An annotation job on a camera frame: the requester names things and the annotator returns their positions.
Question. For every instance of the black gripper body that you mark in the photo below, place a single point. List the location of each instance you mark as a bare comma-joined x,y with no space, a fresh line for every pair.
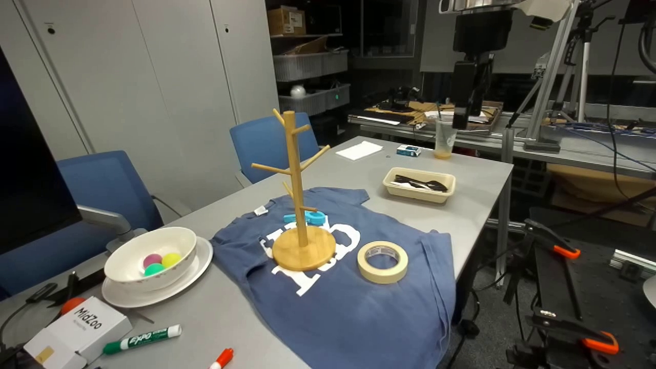
479,42

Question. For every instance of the beige masking tape roll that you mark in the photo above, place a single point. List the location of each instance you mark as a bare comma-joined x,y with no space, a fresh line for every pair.
365,271

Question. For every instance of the wooden mug tree rack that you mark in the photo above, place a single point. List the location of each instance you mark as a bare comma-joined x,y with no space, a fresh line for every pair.
295,176

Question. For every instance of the clear plastic cup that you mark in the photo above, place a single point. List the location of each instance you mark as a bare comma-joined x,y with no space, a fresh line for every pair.
444,145

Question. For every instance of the wooden boards pile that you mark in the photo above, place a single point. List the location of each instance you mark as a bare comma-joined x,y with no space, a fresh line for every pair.
410,109

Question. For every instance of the small blue box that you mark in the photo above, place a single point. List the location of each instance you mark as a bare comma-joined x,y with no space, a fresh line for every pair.
409,150

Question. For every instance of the black items in tray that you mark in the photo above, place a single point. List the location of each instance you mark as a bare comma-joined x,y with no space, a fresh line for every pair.
420,183

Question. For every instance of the beige plastic tray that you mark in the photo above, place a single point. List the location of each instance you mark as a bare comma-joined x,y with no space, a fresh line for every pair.
416,195

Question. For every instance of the white paper sheet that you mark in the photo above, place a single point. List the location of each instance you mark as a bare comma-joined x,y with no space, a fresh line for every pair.
360,150

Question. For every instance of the grey shelf bin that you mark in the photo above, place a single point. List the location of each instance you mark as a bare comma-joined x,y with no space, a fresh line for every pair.
319,99
310,65

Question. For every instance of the white ball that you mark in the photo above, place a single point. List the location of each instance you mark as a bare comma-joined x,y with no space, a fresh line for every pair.
298,91

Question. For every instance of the brown cardboard box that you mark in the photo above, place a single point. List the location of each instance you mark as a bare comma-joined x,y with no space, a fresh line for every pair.
285,22

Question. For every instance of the small blue office chair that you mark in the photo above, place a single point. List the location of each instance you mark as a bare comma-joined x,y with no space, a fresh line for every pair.
262,145

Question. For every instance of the black floor case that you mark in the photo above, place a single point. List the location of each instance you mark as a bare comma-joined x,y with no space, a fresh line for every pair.
601,287

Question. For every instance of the small white tag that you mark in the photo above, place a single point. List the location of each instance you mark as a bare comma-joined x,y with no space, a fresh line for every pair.
258,210

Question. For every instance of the blue printed t-shirt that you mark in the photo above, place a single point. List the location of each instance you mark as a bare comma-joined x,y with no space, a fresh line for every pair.
355,320

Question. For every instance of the white bowl with toys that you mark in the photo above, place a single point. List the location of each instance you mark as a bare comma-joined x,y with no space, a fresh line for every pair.
196,262

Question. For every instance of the yellow plastic disc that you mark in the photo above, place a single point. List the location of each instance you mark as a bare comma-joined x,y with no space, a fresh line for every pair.
171,259

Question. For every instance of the grey metal cabinet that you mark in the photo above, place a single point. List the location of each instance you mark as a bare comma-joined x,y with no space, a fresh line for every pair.
135,82

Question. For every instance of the red whiteboard marker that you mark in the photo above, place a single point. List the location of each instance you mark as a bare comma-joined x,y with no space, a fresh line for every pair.
222,357

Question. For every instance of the pink plastic disc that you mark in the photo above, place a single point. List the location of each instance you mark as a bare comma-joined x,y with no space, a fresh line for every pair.
152,261

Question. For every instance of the green plastic disc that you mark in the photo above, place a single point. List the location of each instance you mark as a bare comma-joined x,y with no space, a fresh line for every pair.
154,269

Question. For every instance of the large blue office chair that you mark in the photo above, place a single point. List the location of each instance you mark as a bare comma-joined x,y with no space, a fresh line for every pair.
110,184

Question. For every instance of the green whiteboard marker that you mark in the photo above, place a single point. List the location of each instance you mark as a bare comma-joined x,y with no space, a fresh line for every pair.
140,338

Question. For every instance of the white cardboard box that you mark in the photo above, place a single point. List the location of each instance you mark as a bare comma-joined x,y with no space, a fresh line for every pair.
83,328

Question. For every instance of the black monitor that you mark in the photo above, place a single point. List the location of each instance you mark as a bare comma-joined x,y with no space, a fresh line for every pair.
28,171

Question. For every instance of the aluminium frame post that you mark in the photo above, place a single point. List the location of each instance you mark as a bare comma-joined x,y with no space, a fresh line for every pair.
549,75

